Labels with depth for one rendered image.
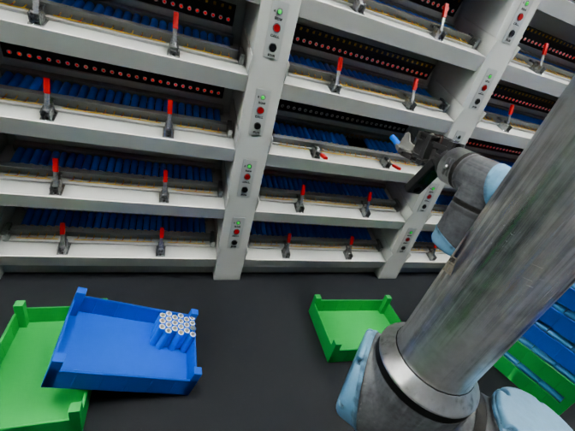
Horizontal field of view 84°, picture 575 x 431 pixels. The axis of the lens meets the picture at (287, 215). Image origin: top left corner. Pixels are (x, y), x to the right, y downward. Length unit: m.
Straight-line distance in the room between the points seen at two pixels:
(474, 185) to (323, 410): 0.65
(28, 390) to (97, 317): 0.19
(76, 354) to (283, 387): 0.50
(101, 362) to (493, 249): 0.80
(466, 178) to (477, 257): 0.39
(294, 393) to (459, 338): 0.59
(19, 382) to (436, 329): 0.86
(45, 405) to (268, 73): 0.91
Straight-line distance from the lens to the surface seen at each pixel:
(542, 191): 0.38
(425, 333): 0.47
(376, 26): 1.00
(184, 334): 0.93
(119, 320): 0.98
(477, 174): 0.78
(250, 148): 0.94
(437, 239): 0.80
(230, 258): 1.13
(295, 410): 0.94
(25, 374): 1.00
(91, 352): 0.91
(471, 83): 1.24
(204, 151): 0.94
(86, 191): 1.04
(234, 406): 0.91
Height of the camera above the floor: 0.79
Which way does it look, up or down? 28 degrees down
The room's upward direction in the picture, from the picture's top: 16 degrees clockwise
